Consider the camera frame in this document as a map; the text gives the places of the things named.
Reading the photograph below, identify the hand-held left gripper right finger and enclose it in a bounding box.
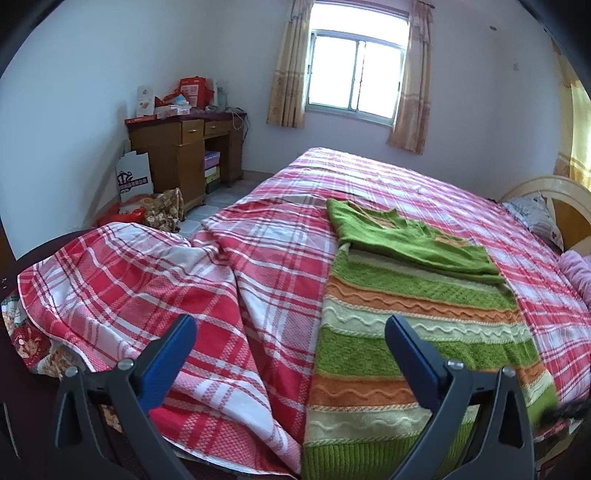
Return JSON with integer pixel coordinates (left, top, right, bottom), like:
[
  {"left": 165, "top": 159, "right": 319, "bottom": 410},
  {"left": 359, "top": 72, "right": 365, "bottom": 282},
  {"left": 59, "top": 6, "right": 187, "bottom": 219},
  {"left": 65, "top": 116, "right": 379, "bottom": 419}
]
[{"left": 385, "top": 315, "right": 536, "bottom": 480}]

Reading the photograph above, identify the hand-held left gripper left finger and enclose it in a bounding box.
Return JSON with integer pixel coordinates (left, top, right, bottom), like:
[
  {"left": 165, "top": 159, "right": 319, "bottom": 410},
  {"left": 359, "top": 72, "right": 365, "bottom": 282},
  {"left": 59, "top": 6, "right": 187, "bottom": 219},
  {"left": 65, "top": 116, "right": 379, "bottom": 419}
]
[{"left": 53, "top": 314, "right": 199, "bottom": 480}]

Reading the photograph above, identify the green orange striped knit sweater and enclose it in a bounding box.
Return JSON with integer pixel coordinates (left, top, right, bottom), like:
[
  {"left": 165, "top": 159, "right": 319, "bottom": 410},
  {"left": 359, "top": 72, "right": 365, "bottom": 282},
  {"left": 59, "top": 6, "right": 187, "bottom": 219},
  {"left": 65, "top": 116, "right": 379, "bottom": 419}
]
[{"left": 300, "top": 198, "right": 561, "bottom": 480}]

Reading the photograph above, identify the red plaid bed sheet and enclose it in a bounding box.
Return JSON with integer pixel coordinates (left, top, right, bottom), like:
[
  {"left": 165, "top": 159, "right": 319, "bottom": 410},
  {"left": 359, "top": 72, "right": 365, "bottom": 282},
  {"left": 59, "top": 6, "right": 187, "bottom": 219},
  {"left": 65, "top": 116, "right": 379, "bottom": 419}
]
[{"left": 17, "top": 147, "right": 591, "bottom": 476}]

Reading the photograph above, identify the pink blanket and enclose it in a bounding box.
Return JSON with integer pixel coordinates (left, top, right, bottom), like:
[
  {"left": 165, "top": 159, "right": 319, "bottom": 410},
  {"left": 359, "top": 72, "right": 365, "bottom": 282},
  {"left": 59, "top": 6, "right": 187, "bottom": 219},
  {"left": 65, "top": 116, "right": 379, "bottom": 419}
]
[{"left": 558, "top": 251, "right": 591, "bottom": 305}]

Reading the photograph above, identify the red floral quilt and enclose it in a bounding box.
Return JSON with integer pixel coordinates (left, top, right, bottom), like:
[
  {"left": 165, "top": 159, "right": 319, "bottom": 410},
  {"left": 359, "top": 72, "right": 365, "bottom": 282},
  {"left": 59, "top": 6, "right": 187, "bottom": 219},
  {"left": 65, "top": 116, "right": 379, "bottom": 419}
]
[{"left": 0, "top": 295, "right": 70, "bottom": 377}]

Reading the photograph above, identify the brown floral bag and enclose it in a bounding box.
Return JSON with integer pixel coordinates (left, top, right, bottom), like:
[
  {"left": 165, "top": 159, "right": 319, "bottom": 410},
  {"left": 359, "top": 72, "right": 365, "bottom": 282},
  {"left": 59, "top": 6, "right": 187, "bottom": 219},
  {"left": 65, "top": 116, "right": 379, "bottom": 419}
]
[{"left": 145, "top": 188, "right": 184, "bottom": 233}]

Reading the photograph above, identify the red plastic bag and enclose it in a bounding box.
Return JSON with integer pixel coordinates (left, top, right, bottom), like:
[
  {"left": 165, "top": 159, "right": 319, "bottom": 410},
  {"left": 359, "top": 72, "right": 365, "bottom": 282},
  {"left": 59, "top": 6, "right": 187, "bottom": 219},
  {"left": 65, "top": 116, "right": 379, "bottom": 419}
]
[{"left": 95, "top": 194, "right": 148, "bottom": 227}]

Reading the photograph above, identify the dark wooden bed footboard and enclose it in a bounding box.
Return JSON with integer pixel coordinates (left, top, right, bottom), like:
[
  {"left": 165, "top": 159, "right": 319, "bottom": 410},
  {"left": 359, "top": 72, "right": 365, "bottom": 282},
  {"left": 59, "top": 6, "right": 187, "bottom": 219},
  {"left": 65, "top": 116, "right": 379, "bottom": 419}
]
[{"left": 0, "top": 226, "right": 107, "bottom": 296}]

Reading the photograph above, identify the white paper bag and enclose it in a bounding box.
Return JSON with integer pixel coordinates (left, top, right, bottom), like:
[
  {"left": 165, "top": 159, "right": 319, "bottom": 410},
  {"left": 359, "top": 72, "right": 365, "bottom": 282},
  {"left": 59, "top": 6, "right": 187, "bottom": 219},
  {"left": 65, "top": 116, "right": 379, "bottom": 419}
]
[{"left": 115, "top": 150, "right": 154, "bottom": 203}]

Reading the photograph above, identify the grey striped pillow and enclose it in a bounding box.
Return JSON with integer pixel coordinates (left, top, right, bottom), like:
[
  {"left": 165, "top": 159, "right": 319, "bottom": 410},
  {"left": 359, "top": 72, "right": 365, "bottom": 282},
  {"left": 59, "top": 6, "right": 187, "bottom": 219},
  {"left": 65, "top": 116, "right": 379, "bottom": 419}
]
[{"left": 502, "top": 193, "right": 565, "bottom": 252}]

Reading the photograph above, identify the brown wooden desk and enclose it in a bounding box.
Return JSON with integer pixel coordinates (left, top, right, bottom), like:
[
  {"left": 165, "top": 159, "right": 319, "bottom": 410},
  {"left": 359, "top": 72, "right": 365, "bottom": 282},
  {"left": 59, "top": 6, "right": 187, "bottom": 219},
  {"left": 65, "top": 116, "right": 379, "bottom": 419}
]
[{"left": 124, "top": 112, "right": 245, "bottom": 212}]

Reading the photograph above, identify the cream wooden headboard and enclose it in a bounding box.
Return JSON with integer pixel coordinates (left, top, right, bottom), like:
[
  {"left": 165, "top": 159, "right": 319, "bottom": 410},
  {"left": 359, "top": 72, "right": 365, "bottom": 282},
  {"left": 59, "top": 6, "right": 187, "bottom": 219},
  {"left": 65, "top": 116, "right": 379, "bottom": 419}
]
[{"left": 499, "top": 174, "right": 591, "bottom": 252}]

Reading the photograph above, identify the clutter of boxes on desk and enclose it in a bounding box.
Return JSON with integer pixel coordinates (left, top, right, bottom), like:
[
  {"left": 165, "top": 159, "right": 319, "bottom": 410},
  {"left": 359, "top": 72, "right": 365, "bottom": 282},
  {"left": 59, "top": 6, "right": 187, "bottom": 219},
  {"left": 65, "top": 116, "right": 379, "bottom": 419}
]
[{"left": 154, "top": 95, "right": 191, "bottom": 118}]

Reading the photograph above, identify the white card box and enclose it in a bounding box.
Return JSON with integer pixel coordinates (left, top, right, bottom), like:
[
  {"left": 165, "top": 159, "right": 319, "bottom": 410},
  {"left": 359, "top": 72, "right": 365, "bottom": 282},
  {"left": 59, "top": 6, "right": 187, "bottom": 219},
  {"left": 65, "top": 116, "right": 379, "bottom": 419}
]
[{"left": 136, "top": 85, "right": 155, "bottom": 118}]

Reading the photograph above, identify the beige floral curtain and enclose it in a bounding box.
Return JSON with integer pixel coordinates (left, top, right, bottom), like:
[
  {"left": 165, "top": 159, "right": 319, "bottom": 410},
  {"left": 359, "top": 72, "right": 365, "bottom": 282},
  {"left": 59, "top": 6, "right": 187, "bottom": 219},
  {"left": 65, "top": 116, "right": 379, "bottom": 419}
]
[
  {"left": 267, "top": 0, "right": 315, "bottom": 129},
  {"left": 387, "top": 0, "right": 435, "bottom": 155}
]

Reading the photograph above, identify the red gift bag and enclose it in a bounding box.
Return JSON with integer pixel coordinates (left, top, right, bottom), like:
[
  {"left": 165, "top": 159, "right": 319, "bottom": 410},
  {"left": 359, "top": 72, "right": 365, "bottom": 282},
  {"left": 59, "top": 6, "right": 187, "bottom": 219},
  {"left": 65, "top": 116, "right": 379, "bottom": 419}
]
[{"left": 178, "top": 76, "right": 214, "bottom": 110}]

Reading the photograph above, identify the yellow curtain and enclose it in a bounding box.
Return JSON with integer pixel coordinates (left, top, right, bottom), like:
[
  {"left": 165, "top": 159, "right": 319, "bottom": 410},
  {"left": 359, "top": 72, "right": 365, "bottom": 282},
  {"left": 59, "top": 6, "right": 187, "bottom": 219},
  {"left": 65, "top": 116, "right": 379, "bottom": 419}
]
[{"left": 551, "top": 39, "right": 591, "bottom": 192}]

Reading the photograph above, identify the sliding glass window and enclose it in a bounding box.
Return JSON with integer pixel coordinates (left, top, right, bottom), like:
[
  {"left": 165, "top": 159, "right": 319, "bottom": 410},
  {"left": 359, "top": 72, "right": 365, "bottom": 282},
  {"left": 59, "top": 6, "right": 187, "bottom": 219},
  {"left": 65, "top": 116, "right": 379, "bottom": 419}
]
[{"left": 305, "top": 30, "right": 407, "bottom": 125}]

